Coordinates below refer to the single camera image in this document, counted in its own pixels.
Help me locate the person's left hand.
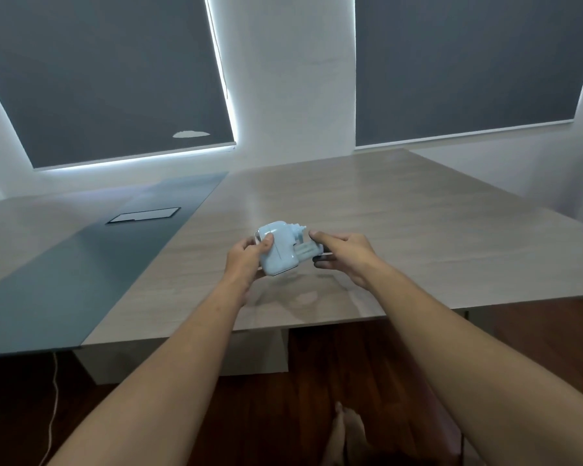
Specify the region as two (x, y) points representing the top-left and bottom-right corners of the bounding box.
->
(222, 233), (275, 300)

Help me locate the person's right hand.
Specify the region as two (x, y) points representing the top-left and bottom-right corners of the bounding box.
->
(309, 230), (387, 290)

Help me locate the light blue pencil sharpener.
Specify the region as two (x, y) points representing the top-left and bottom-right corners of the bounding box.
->
(254, 220), (334, 277)

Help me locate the person's left forearm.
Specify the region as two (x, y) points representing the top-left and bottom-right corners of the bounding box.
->
(46, 279), (253, 466)

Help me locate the person's right forearm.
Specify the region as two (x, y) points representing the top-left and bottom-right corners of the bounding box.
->
(364, 264), (583, 466)

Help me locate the person's foot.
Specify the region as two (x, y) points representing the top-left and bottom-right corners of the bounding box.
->
(325, 401), (368, 466)

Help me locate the grey roller blind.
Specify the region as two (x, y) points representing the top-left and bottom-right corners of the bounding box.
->
(355, 0), (583, 150)
(0, 0), (237, 170)

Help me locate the black-framed table cable hatch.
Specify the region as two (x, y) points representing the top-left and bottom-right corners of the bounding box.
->
(105, 206), (182, 226)

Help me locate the white floor cable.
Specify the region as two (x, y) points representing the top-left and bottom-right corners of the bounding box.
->
(47, 351), (60, 454)

